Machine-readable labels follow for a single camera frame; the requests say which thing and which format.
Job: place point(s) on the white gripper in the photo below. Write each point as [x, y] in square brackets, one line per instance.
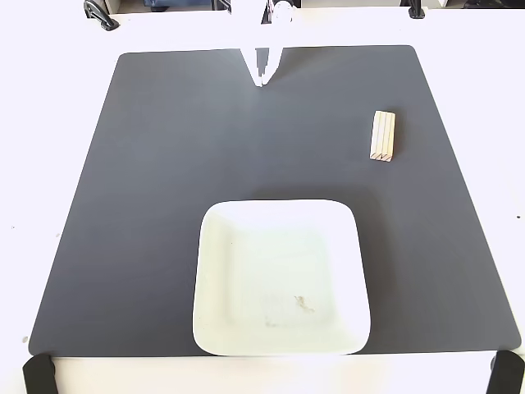
[262, 61]

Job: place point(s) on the grooved wooden block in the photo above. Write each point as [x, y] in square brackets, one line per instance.
[383, 135]

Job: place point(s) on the white square plate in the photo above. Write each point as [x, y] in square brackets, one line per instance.
[266, 267]

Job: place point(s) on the black table clamp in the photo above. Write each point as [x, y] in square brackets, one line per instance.
[225, 5]
[414, 8]
[100, 14]

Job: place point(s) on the dark grey work mat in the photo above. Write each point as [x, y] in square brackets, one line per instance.
[164, 184]

